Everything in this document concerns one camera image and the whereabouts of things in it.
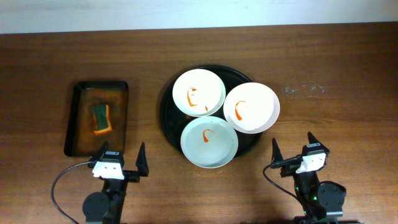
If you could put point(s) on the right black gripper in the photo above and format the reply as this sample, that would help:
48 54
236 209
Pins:
288 171

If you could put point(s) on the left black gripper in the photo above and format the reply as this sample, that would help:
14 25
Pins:
131 176

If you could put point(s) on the green and orange sponge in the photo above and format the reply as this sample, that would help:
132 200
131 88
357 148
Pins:
101 119

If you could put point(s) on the pinkish white plate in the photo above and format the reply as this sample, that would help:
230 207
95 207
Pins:
251 108

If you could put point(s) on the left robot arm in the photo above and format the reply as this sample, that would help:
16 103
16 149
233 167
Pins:
106 205

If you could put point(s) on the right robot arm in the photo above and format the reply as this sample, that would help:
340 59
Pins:
322 202

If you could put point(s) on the rectangular black sponge tray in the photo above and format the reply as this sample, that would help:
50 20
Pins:
80 139

